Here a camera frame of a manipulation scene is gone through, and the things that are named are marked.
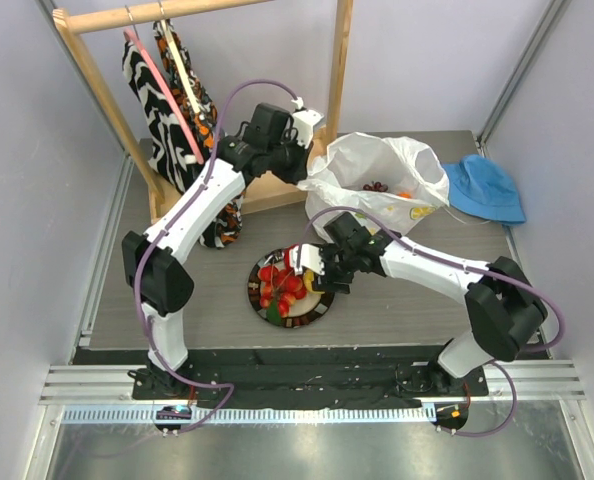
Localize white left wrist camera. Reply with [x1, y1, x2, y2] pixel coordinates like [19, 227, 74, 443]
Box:
[291, 97, 325, 147]

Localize patterned round plate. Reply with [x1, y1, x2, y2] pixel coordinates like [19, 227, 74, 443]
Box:
[247, 245, 335, 329]

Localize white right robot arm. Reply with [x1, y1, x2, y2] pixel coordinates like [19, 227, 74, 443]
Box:
[290, 210, 548, 395]

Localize fake purple grapes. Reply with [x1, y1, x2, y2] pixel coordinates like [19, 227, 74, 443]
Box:
[362, 182, 389, 193]

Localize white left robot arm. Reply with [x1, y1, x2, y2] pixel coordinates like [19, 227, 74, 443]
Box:
[122, 103, 324, 399]

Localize cream hanger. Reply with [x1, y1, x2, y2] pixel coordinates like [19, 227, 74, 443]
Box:
[159, 19, 203, 116]

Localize blue bucket hat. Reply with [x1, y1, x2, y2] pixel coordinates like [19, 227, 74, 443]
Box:
[442, 154, 526, 226]

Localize white plastic bag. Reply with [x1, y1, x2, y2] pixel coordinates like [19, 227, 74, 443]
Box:
[297, 132, 450, 234]

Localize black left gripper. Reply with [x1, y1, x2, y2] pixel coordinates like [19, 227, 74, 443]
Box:
[267, 131, 315, 187]

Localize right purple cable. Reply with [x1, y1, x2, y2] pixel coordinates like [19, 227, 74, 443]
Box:
[301, 207, 567, 439]

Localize aluminium corner frame post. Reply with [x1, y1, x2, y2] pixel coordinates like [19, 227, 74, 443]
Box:
[475, 0, 571, 151]

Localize orange black patterned garment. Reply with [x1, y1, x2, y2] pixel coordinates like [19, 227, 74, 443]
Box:
[153, 20, 245, 249]

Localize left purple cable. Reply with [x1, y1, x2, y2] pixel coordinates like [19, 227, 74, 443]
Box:
[132, 78, 306, 434]

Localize purple cable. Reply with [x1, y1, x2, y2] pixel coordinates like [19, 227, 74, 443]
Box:
[132, 78, 306, 434]
[301, 207, 567, 439]

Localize perforated metal rail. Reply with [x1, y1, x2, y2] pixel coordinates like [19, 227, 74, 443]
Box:
[62, 403, 436, 425]

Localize fake yellow lemon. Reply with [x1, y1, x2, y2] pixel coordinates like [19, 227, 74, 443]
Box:
[302, 270, 319, 294]

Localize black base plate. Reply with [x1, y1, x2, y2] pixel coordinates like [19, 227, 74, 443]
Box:
[71, 344, 548, 401]

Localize black white zebra garment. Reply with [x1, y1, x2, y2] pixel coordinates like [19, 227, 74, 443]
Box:
[122, 39, 202, 193]

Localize pink hanger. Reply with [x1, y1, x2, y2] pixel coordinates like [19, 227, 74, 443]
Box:
[123, 29, 204, 165]

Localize fake red cherry bunch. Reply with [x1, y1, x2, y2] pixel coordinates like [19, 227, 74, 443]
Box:
[258, 265, 307, 326]

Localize left aluminium frame post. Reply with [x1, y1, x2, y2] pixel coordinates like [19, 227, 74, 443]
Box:
[36, 0, 133, 156]

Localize fake red apple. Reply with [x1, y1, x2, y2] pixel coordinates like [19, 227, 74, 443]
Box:
[283, 244, 297, 273]

